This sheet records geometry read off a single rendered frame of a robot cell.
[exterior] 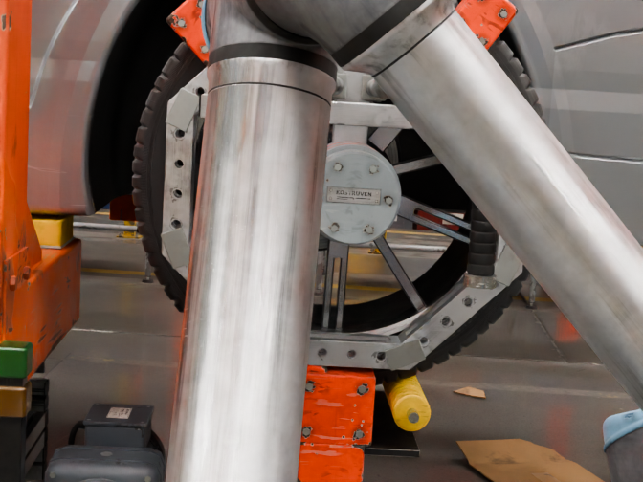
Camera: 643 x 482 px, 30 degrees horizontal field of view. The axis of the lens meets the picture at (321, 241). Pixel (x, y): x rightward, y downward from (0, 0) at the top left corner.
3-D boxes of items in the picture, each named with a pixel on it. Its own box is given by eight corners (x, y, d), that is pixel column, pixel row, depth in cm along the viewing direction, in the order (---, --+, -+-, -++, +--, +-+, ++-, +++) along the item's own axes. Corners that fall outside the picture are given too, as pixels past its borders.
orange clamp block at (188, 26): (243, 35, 181) (203, -10, 180) (242, 33, 173) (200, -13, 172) (209, 67, 182) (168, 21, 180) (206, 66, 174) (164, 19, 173)
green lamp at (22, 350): (33, 372, 152) (33, 340, 151) (26, 380, 148) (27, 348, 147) (1, 370, 152) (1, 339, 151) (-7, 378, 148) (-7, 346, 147)
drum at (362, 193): (388, 232, 185) (393, 141, 183) (401, 252, 164) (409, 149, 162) (297, 228, 184) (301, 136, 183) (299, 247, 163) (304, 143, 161)
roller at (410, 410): (410, 387, 210) (412, 355, 210) (432, 437, 181) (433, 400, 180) (377, 385, 210) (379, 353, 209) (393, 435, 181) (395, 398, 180)
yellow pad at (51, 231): (75, 239, 227) (75, 212, 227) (61, 249, 214) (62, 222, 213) (1, 235, 227) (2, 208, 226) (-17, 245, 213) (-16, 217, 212)
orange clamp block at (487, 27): (473, 59, 183) (510, 12, 182) (481, 58, 175) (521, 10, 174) (437, 30, 182) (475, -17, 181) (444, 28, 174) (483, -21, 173)
